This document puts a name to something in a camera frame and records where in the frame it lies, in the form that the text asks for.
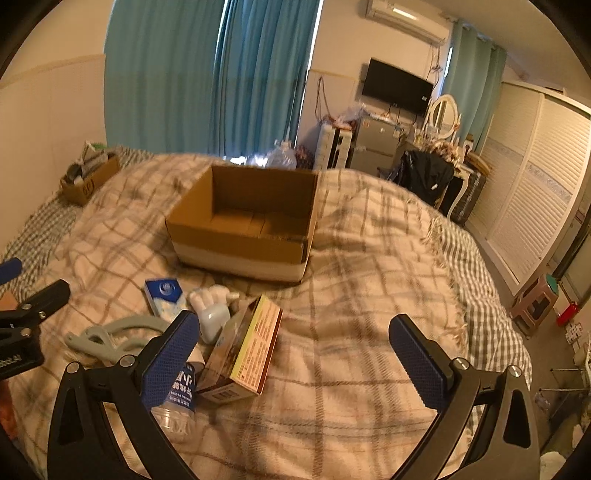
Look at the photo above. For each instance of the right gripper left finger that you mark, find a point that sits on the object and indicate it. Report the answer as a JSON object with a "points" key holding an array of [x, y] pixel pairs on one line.
{"points": [[81, 442]]}

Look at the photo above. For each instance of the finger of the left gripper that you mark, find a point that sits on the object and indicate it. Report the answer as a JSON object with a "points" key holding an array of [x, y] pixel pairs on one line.
{"points": [[41, 305], [10, 270]]}

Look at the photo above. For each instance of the blue tissue pack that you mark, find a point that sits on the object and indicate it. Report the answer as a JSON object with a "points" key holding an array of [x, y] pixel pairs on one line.
{"points": [[165, 298]]}

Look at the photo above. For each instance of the clear jar blue label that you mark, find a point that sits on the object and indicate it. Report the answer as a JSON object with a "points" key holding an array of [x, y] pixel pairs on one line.
{"points": [[175, 415]]}

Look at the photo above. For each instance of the white hand-shaped figurine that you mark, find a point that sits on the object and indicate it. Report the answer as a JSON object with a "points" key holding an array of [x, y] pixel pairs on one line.
{"points": [[211, 304]]}

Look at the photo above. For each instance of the yellow brown product box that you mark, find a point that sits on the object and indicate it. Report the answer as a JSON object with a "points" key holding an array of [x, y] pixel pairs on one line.
{"points": [[239, 362]]}

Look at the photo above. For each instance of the grey plastic clothes hanger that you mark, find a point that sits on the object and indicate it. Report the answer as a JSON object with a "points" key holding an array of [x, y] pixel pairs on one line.
{"points": [[112, 341]]}

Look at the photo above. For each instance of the grey checkered bed sheet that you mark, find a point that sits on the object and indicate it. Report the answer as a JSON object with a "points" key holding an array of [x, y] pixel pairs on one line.
{"points": [[485, 286]]}

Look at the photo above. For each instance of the beige plaid blanket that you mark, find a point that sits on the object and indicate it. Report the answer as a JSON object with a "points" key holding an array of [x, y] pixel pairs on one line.
{"points": [[242, 441]]}

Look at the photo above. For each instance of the small plastic stool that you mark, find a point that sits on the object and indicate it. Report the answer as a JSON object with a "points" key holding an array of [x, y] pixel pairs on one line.
{"points": [[532, 305]]}

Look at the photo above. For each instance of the small cardboard box with items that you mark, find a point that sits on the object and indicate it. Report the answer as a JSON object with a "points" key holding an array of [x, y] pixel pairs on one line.
{"points": [[95, 165]]}

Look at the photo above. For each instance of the red bottle on floor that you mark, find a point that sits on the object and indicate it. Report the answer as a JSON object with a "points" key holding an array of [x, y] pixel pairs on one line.
{"points": [[568, 314]]}

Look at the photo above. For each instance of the large open cardboard box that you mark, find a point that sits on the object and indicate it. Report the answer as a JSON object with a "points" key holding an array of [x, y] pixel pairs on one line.
{"points": [[248, 222]]}

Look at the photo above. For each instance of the black jacket on chair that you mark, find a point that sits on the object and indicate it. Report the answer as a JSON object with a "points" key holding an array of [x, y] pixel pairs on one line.
{"points": [[425, 174]]}

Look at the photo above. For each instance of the white louvered wardrobe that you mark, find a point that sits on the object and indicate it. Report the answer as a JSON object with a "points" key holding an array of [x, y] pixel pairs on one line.
{"points": [[538, 150]]}

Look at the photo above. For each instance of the grey mini fridge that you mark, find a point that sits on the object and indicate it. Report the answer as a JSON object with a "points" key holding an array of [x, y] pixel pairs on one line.
{"points": [[375, 144]]}

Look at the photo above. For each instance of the white drawer cabinet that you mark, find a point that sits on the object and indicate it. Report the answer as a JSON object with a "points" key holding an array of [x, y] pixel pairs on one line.
{"points": [[333, 147]]}

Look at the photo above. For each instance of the oval vanity mirror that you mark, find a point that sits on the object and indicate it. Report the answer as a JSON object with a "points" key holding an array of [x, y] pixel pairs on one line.
{"points": [[443, 117]]}

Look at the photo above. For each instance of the teal curtain left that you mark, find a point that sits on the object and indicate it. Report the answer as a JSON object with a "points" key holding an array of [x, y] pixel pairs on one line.
{"points": [[222, 78]]}

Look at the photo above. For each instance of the teal curtain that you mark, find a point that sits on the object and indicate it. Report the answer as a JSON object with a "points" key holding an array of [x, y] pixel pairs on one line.
{"points": [[222, 78], [474, 76]]}

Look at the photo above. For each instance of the teal curtain right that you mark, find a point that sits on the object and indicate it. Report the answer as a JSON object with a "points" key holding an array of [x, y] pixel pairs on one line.
{"points": [[474, 76]]}

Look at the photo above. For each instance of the white air conditioner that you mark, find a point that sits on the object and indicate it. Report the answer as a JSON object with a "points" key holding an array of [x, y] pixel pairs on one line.
{"points": [[407, 20]]}

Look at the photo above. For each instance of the black wall television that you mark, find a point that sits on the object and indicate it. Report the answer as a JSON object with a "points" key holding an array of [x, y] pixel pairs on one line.
{"points": [[397, 87]]}

